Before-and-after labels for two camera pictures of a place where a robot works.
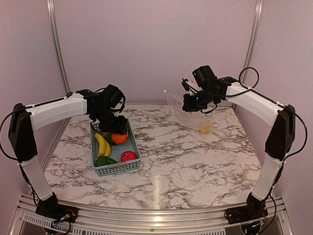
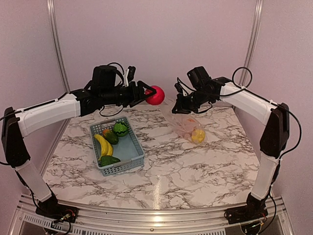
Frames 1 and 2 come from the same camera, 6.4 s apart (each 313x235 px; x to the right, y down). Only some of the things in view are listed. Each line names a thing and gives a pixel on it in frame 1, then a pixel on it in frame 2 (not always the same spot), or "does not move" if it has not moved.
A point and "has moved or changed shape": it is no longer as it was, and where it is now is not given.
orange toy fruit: x=120 y=138 -> x=191 y=120
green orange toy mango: x=109 y=136 does not move
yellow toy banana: x=104 y=148 does not move
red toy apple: x=128 y=155 -> x=156 y=99
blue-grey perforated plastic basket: x=121 y=168 has moved or changed shape
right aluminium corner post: x=251 y=41 does not move
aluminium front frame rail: x=97 y=221 does not move
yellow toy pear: x=207 y=128 -> x=198 y=135
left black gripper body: x=109 y=124 -> x=126 y=98
